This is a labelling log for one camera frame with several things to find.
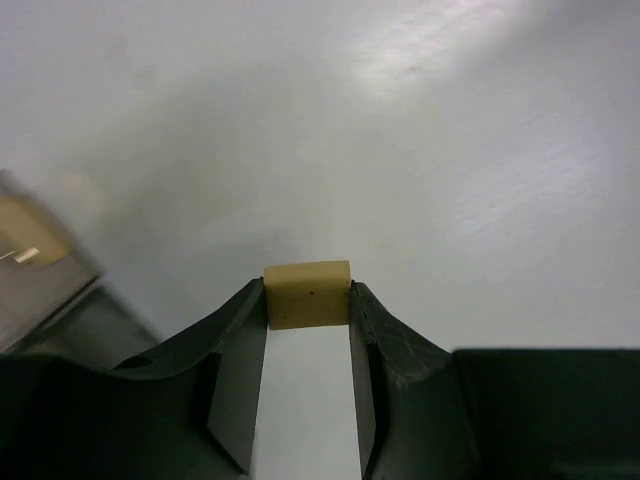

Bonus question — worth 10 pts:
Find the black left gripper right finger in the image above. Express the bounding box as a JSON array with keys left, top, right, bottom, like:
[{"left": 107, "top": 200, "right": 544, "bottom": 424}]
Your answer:
[{"left": 349, "top": 282, "right": 639, "bottom": 479}]

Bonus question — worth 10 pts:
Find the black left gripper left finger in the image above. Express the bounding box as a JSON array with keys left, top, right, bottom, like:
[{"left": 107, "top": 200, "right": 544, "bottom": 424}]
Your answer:
[{"left": 1, "top": 279, "right": 267, "bottom": 479}]

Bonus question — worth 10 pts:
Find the yellow eraser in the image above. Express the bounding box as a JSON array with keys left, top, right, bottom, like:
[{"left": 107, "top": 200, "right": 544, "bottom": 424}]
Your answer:
[{"left": 263, "top": 260, "right": 352, "bottom": 330}]

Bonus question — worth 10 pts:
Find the clear acrylic organizer box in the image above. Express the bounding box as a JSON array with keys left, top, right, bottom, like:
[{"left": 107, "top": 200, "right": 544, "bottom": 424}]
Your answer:
[{"left": 1, "top": 170, "right": 158, "bottom": 368}]

